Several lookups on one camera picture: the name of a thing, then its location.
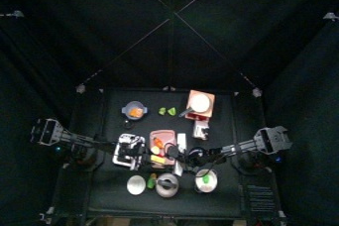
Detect white printed label sticker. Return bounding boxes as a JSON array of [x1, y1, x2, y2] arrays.
[[246, 183, 271, 214]]

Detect small silver round plate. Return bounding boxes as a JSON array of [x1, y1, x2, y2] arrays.
[[126, 174, 147, 196]]

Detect white cup green contents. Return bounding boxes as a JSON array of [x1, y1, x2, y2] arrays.
[[194, 168, 220, 194]]

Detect orange toy carrot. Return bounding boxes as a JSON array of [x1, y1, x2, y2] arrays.
[[152, 136, 166, 150]]

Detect pink rectangular tray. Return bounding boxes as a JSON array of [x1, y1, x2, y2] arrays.
[[148, 129, 178, 167]]

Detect yellow egg sushi toy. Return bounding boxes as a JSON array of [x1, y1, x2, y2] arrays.
[[150, 155, 167, 166]]

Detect orange toy food piece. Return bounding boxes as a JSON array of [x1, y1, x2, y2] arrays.
[[128, 107, 144, 119]]

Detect blue-grey toy bowl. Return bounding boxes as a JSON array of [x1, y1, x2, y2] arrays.
[[120, 100, 148, 121]]

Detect white and red toy box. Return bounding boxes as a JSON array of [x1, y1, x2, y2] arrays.
[[192, 119, 211, 141]]

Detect grey pot with lid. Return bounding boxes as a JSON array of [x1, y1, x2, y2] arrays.
[[155, 172, 182, 199]]

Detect green toy cucumber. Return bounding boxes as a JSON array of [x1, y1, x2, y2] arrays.
[[146, 172, 159, 190]]

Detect white round pan with handle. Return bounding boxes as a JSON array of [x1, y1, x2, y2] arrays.
[[178, 92, 212, 119]]

